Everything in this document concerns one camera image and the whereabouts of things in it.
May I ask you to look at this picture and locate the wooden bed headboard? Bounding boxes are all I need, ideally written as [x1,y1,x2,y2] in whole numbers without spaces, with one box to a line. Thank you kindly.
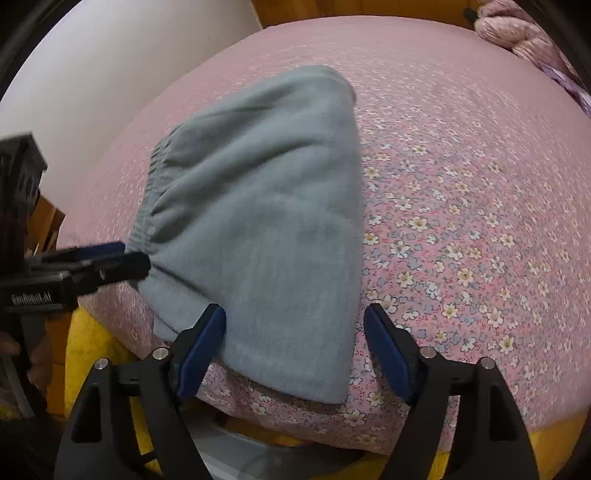
[252,0,481,31]

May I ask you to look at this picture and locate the purple patterned cloth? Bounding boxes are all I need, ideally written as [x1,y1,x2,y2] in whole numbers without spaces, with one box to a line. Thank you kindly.
[539,62,591,117]

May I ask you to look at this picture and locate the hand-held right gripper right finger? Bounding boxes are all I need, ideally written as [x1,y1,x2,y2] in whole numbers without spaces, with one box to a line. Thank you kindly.
[364,303,540,480]

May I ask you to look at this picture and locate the wooden cabinet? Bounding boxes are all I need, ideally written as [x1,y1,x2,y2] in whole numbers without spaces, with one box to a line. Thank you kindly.
[23,194,68,260]

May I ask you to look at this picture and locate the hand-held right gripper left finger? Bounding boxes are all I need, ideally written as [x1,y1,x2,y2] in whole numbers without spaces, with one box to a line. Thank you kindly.
[55,303,227,480]

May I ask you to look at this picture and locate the person's left hand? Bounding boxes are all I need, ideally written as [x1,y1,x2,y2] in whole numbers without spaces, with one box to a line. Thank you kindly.
[0,323,54,393]

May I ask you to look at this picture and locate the pink floral bed sheet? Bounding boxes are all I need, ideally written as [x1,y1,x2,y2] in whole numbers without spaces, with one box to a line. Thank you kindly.
[60,16,591,457]

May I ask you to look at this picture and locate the yellow fleece blanket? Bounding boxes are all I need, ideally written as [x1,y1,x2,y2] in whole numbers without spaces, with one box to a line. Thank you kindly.
[64,308,588,480]

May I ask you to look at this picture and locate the pink knitted blanket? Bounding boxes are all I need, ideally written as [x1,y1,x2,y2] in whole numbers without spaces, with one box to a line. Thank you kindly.
[475,0,573,70]

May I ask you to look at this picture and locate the grey-green pants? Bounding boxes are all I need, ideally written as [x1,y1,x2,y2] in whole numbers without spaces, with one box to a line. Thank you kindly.
[130,65,365,404]

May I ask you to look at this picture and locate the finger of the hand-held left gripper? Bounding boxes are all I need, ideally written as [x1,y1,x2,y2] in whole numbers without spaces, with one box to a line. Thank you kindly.
[28,241,127,269]
[69,251,151,297]

